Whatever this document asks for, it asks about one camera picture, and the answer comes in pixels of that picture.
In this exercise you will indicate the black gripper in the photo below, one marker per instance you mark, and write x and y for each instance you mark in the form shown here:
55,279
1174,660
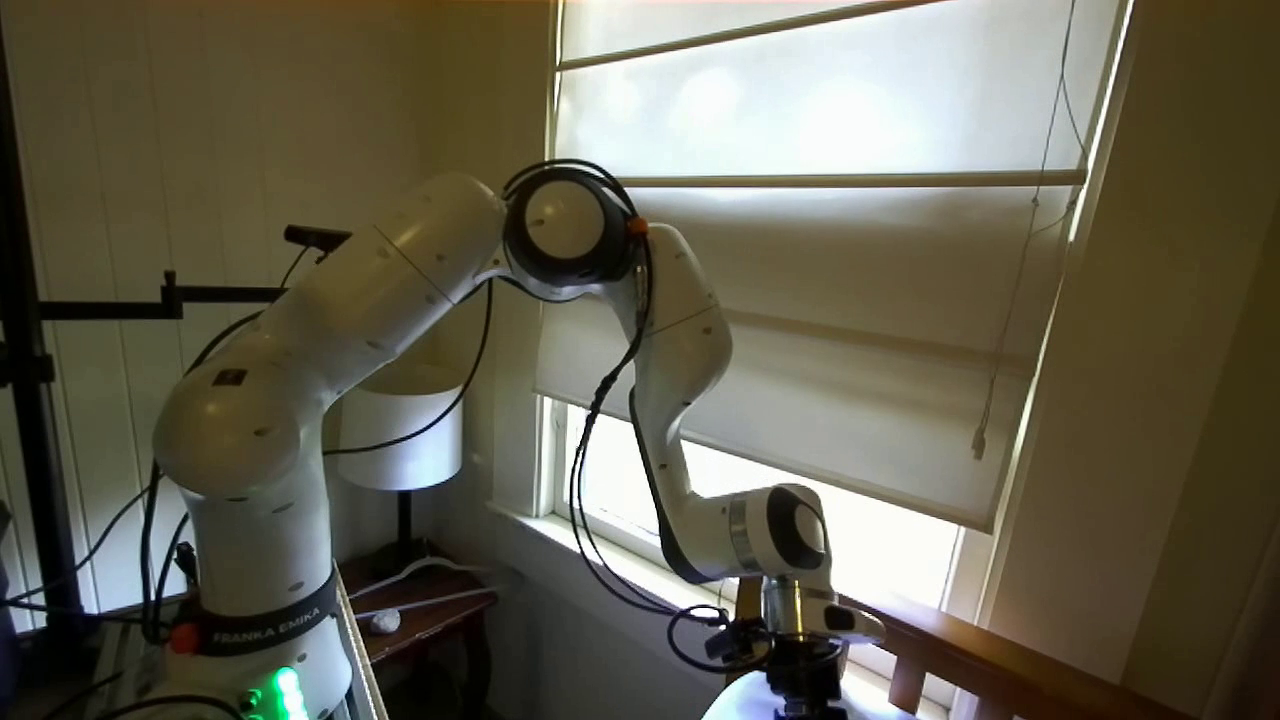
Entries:
802,673

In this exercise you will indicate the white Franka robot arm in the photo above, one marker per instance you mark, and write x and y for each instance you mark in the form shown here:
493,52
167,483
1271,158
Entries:
346,320

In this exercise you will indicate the brown wooden side table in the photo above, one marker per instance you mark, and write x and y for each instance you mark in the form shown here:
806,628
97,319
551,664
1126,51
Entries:
427,619

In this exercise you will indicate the cream roman window blind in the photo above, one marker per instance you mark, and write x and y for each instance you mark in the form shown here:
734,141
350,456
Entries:
852,264

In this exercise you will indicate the white shade table lamp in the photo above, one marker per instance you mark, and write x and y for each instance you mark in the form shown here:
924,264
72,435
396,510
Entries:
402,462

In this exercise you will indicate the green status light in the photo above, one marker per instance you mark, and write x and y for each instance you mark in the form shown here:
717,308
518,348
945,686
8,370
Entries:
275,696

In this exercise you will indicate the black stand pole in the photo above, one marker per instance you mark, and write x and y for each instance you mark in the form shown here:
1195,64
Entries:
32,464

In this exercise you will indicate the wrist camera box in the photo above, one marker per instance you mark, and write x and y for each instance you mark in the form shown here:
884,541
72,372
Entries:
852,619

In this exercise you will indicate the white window frame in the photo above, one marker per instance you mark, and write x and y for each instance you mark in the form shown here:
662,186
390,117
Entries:
615,521

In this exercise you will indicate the black camera on mount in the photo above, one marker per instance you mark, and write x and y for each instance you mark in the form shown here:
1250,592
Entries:
319,236

